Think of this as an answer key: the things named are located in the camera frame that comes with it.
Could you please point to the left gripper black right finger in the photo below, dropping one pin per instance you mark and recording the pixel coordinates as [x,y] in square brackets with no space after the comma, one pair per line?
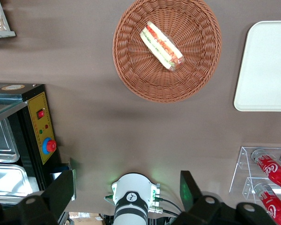
[192,194]

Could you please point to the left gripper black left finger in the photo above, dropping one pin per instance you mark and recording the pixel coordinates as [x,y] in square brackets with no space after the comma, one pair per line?
[56,187]

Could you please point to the triangle sandwich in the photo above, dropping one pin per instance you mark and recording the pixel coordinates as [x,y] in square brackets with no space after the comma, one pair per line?
[159,44]

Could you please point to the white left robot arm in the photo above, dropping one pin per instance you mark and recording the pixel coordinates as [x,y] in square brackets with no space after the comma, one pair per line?
[133,187]

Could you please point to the large brown wicker basket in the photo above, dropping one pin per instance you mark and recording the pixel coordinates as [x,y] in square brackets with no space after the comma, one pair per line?
[189,77]

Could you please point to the beige plastic tray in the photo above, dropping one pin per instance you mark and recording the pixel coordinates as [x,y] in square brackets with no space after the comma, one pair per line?
[267,70]

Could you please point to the cardboard box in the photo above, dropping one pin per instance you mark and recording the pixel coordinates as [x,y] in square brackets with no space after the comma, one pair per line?
[82,215]

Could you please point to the steel food pan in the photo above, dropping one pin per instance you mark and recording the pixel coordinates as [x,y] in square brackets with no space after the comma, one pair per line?
[7,180]
[2,140]

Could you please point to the black food warmer display case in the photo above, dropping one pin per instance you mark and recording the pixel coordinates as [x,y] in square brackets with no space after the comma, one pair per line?
[37,131]

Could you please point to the clear acrylic bottle rack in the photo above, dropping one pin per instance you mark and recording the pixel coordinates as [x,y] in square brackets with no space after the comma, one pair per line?
[243,164]

